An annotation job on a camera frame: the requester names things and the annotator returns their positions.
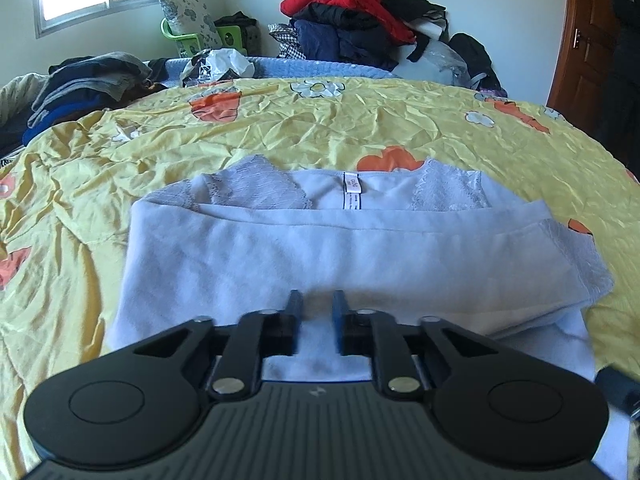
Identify light lavender lace-sleeved shirt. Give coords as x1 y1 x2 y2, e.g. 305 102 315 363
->
106 155 614 382

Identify folded dark clothes stack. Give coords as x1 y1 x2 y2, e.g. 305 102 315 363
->
22 51 168 144

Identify tall mixed clothes pile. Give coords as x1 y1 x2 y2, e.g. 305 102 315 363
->
268 0 448 72

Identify yellow carrot-print quilt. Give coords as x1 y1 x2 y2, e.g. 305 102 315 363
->
1 76 639 479

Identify light blue blanket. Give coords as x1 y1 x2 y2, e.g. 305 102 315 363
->
160 55 395 87

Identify black and white crumpled garment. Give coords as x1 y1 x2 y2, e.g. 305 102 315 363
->
180 49 255 87

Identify clear plastic bag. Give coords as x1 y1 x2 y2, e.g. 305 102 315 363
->
393 40 471 88

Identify black bag on floor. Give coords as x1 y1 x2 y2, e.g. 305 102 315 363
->
448 32 508 98

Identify brown wooden door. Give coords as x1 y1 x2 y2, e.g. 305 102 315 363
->
548 0 620 134

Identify floral white pillow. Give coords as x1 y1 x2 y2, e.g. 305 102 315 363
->
158 0 222 49

